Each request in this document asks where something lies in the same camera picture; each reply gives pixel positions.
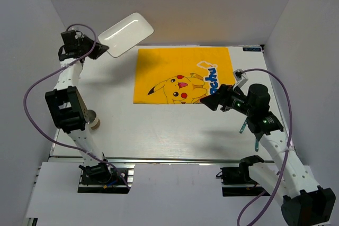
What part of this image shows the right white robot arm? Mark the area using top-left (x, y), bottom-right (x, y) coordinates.
top-left (200, 84), bottom-right (336, 225)

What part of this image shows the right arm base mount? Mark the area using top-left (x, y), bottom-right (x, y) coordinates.
top-left (216, 155), bottom-right (269, 197)

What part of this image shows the yellow pikachu cloth napkin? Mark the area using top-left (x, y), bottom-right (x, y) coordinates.
top-left (133, 47), bottom-right (235, 105)

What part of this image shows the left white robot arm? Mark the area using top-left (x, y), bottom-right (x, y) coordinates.
top-left (45, 30), bottom-right (109, 169)

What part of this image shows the knife with green handle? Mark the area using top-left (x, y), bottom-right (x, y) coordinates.
top-left (255, 137), bottom-right (259, 152)

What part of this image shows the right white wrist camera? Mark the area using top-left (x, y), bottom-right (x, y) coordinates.
top-left (233, 69), bottom-right (248, 90)

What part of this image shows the paper cup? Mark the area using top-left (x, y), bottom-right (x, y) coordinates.
top-left (87, 110), bottom-right (101, 130)

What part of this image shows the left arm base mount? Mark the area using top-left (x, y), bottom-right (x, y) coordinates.
top-left (77, 158), bottom-right (133, 194)

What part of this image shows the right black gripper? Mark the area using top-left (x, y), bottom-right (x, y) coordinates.
top-left (200, 84), bottom-right (254, 116)

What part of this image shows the fork with green handle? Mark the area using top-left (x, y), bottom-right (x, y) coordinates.
top-left (239, 119), bottom-right (247, 134)

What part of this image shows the white rectangular plate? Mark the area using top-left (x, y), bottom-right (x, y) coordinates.
top-left (98, 13), bottom-right (154, 58)

